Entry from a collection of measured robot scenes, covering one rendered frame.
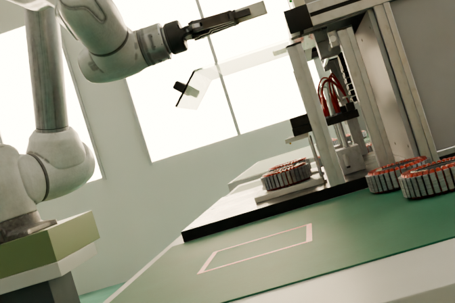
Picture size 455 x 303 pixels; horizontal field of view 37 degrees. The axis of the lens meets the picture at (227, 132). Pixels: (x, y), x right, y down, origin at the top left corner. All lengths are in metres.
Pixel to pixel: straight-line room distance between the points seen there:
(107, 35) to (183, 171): 4.92
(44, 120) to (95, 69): 0.56
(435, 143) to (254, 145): 4.98
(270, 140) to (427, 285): 5.71
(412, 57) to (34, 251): 1.12
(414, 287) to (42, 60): 1.65
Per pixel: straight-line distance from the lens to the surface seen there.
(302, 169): 1.48
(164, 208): 6.42
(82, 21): 1.45
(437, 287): 0.56
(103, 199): 6.56
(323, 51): 1.50
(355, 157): 1.48
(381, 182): 1.15
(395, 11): 1.34
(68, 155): 2.11
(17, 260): 1.94
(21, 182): 2.03
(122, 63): 1.56
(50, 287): 1.99
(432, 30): 1.34
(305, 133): 1.49
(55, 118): 2.11
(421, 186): 0.98
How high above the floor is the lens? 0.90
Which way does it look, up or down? 1 degrees up
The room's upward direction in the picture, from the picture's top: 17 degrees counter-clockwise
